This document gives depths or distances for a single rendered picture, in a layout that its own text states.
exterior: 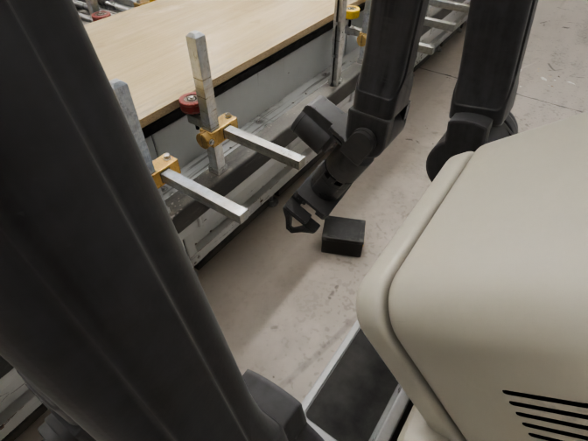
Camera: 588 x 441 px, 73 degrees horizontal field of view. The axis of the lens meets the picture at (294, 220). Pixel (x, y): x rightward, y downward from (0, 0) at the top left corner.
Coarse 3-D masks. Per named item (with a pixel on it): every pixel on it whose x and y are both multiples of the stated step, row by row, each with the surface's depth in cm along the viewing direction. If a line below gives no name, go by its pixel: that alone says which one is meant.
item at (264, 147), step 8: (192, 120) 126; (200, 120) 124; (232, 128) 120; (232, 136) 119; (240, 136) 117; (248, 136) 117; (256, 136) 117; (248, 144) 117; (256, 144) 115; (264, 144) 114; (272, 144) 114; (264, 152) 115; (272, 152) 113; (280, 152) 111; (288, 152) 111; (280, 160) 113; (288, 160) 111; (296, 160) 109; (304, 160) 111; (296, 168) 111
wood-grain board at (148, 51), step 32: (160, 0) 189; (192, 0) 189; (224, 0) 189; (256, 0) 189; (288, 0) 189; (320, 0) 189; (352, 0) 189; (96, 32) 160; (128, 32) 160; (160, 32) 160; (224, 32) 160; (256, 32) 160; (288, 32) 160; (128, 64) 140; (160, 64) 140; (224, 64) 140; (160, 96) 124
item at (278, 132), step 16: (448, 0) 250; (464, 0) 270; (432, 16) 231; (352, 64) 186; (352, 80) 176; (336, 96) 170; (288, 112) 155; (272, 128) 148; (288, 128) 148; (240, 160) 134; (256, 160) 139; (208, 176) 128; (224, 176) 128; (240, 176) 135; (176, 192) 122; (224, 192) 131; (176, 208) 117; (192, 208) 121; (208, 208) 128; (176, 224) 117; (0, 368) 88
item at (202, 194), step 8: (152, 160) 110; (168, 176) 105; (176, 176) 105; (184, 176) 105; (168, 184) 107; (176, 184) 104; (184, 184) 103; (192, 184) 103; (184, 192) 104; (192, 192) 101; (200, 192) 100; (208, 192) 100; (200, 200) 101; (208, 200) 99; (216, 200) 98; (224, 200) 98; (216, 208) 99; (224, 208) 97; (232, 208) 96; (240, 208) 96; (232, 216) 97; (240, 216) 95
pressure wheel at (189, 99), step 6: (180, 96) 123; (186, 96) 123; (192, 96) 122; (180, 102) 120; (186, 102) 120; (192, 102) 120; (180, 108) 123; (186, 108) 120; (192, 108) 120; (198, 108) 121; (192, 114) 122; (198, 126) 129
